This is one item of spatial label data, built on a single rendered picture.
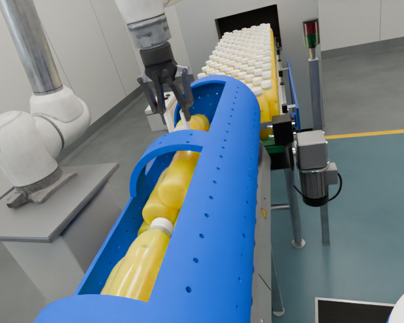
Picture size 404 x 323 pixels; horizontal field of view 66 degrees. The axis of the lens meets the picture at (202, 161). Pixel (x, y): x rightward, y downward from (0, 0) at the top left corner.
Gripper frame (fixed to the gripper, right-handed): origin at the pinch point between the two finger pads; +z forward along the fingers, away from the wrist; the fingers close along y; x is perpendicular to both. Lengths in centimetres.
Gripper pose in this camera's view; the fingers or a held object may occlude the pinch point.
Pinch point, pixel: (177, 123)
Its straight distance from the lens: 84.2
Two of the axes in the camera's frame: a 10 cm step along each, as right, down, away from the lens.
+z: 2.4, 8.4, 4.9
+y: 9.5, -1.1, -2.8
